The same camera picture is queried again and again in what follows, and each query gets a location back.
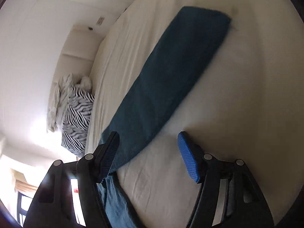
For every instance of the zebra print pillow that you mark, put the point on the zebra print pillow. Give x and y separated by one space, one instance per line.
76 120

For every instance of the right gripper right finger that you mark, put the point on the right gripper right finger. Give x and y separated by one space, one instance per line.
192 155

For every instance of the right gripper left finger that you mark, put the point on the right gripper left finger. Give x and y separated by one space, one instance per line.
105 156

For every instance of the window with dark frame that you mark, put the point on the window with dark frame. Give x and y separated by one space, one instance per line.
23 203

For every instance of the beige padded headboard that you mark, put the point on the beige padded headboard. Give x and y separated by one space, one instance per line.
78 53

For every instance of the wall light switch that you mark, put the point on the wall light switch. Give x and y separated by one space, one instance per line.
100 21

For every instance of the dark teal knit sweater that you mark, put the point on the dark teal knit sweater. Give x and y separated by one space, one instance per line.
182 54

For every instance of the crumpled white cloth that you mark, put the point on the crumpled white cloth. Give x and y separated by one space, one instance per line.
59 96

